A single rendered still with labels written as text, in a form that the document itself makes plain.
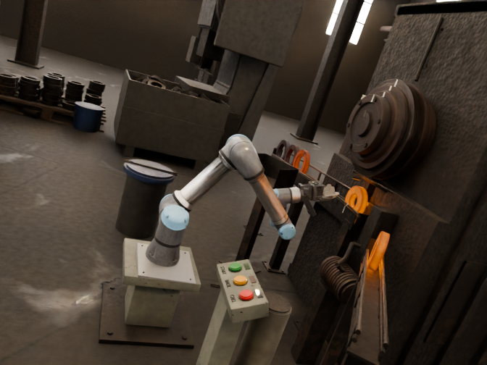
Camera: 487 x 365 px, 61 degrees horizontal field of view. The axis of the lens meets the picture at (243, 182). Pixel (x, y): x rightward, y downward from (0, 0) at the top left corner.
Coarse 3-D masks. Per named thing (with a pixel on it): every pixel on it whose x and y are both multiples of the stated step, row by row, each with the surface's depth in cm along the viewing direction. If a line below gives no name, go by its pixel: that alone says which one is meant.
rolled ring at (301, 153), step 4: (300, 152) 274; (304, 152) 268; (308, 152) 269; (296, 156) 278; (300, 156) 277; (304, 156) 266; (308, 156) 266; (296, 160) 278; (304, 160) 265; (308, 160) 265; (296, 164) 279; (304, 164) 264; (308, 164) 265; (304, 168) 265; (308, 168) 265; (304, 172) 266
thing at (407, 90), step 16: (400, 80) 187; (416, 96) 180; (416, 112) 176; (416, 128) 176; (400, 144) 178; (416, 144) 178; (352, 160) 211; (400, 160) 181; (368, 176) 195; (384, 176) 193
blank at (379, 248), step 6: (384, 234) 154; (378, 240) 153; (384, 240) 152; (378, 246) 151; (384, 246) 150; (372, 252) 161; (378, 252) 150; (384, 252) 150; (372, 258) 151; (378, 258) 150; (372, 264) 152; (378, 264) 151; (372, 270) 155
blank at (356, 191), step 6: (354, 186) 208; (348, 192) 213; (354, 192) 207; (360, 192) 203; (366, 192) 203; (348, 198) 212; (354, 198) 211; (360, 198) 201; (366, 198) 201; (360, 204) 200; (366, 204) 201; (360, 210) 201
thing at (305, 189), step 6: (318, 180) 202; (300, 186) 196; (306, 186) 196; (312, 186) 197; (318, 186) 196; (306, 192) 198; (312, 192) 197; (318, 192) 198; (312, 198) 198; (318, 198) 198
